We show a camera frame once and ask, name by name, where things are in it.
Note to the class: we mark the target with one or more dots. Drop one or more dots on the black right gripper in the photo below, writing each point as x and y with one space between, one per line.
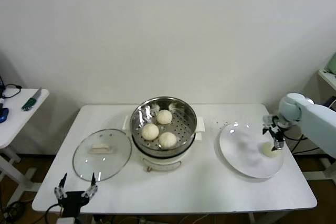
278 134

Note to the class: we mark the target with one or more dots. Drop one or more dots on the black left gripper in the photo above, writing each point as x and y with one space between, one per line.
72 200

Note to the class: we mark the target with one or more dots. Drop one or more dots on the white steamed baozi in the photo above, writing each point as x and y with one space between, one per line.
267 151
164 117
150 131
167 140

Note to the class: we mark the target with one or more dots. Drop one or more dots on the round glass pot lid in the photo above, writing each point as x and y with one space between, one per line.
115 155

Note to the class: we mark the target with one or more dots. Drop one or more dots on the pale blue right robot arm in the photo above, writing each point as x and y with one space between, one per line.
315 119

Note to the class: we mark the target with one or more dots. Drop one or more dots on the stainless steel steamer basket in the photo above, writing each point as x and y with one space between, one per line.
183 127

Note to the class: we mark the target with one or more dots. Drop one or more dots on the white round plate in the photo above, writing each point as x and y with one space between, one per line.
236 145

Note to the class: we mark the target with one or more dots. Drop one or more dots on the black power adapter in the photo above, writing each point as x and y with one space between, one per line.
330 101

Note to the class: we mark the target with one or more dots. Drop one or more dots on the white shelf board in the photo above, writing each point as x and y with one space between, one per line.
329 78

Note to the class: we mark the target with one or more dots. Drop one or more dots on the white side table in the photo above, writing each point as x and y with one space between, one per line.
15 124

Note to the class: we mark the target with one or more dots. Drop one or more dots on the pale green appliance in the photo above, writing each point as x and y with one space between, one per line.
333 64

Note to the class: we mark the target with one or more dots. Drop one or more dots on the blue small device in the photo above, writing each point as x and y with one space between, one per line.
3 115

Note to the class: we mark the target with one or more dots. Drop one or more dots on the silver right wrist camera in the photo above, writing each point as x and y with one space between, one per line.
269 120

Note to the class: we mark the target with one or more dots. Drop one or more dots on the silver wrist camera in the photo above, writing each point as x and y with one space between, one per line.
269 120
67 221

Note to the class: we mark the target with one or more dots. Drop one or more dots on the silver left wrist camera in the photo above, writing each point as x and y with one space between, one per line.
67 221

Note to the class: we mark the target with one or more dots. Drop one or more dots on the white metal floor frame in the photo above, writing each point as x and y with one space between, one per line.
326 167

